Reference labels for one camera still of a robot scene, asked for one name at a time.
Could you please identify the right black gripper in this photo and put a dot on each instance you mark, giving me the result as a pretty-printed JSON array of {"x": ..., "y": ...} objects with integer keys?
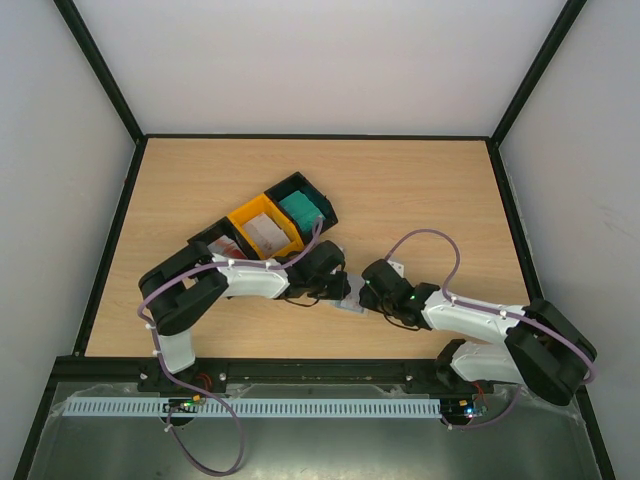
[{"x": 368, "y": 296}]

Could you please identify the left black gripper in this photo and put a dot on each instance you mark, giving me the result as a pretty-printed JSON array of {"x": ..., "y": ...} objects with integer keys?
[{"x": 339, "y": 292}]

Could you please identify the beige card holder wallet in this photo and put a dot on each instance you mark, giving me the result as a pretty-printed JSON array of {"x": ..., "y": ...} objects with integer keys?
[{"x": 336, "y": 303}]

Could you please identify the red patterned credit card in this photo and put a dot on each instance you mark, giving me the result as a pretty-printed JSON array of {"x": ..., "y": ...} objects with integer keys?
[{"x": 351, "y": 301}]

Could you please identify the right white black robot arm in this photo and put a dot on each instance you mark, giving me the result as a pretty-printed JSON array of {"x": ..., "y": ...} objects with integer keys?
[{"x": 533, "y": 345}]

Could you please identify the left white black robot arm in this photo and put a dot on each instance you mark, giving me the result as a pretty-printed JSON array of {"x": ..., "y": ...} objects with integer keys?
[{"x": 179, "y": 291}]

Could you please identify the green card stack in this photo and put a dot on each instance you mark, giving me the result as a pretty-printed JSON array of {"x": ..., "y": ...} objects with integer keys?
[{"x": 302, "y": 210}]

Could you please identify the black bin with green cards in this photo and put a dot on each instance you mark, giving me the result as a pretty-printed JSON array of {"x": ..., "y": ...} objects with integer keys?
[{"x": 297, "y": 181}]

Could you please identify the red patterned card stack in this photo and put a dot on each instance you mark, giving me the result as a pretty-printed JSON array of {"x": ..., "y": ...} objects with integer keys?
[{"x": 226, "y": 247}]

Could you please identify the black bin with red cards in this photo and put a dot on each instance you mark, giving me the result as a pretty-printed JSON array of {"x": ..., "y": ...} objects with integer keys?
[{"x": 197, "y": 245}]

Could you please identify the yellow bin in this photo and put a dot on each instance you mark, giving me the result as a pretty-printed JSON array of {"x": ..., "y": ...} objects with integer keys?
[{"x": 262, "y": 204}]

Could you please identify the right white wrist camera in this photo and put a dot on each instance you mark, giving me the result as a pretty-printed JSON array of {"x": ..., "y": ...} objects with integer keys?
[{"x": 398, "y": 267}]

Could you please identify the light blue slotted cable duct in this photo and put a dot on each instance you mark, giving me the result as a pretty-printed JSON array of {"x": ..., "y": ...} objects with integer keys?
[{"x": 255, "y": 408}]

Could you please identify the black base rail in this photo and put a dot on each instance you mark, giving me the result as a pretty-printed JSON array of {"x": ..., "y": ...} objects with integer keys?
[{"x": 219, "y": 375}]

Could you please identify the black aluminium frame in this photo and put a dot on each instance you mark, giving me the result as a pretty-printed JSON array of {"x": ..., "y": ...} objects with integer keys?
[{"x": 76, "y": 25}]

